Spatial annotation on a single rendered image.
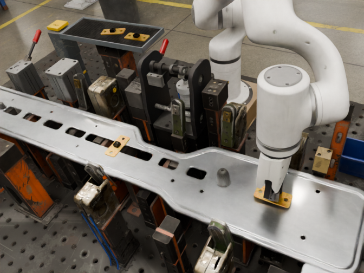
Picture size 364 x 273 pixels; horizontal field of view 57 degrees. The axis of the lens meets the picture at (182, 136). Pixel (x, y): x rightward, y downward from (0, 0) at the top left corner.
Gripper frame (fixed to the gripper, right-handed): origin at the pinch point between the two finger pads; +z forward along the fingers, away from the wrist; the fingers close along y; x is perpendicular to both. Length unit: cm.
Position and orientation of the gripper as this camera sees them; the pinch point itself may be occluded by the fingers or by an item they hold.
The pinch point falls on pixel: (273, 190)
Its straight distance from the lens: 80.8
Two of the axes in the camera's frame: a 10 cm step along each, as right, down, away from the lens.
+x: 8.7, 2.5, -4.3
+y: -4.8, 6.6, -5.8
